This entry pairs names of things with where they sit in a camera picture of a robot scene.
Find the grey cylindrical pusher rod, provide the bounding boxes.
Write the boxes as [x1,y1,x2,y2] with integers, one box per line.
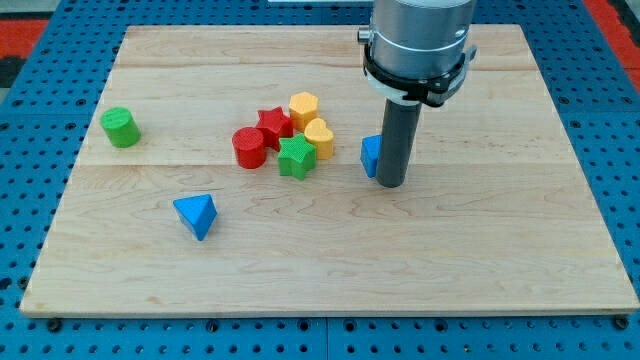
[376,100,422,188]

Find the blue cube block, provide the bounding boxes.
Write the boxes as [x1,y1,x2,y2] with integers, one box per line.
[360,134,381,178]

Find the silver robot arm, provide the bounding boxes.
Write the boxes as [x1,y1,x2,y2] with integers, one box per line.
[357,0,476,188]

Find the yellow heart block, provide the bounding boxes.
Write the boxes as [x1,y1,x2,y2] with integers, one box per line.
[304,118,334,160]

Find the green star block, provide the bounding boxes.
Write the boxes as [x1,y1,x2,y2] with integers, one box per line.
[277,134,316,180]

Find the red star block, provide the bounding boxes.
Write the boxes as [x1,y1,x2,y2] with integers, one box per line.
[256,107,293,151]

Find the yellow hexagon block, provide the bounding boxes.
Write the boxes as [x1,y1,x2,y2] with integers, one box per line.
[289,92,319,132]

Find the red cylinder block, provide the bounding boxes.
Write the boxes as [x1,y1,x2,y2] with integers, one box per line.
[232,127,266,169]

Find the wooden board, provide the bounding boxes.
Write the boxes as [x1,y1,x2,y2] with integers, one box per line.
[20,25,639,318]

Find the blue triangle block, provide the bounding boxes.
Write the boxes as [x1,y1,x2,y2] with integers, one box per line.
[173,194,217,241]

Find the green cylinder block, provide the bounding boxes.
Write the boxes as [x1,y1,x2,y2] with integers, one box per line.
[100,107,141,148]

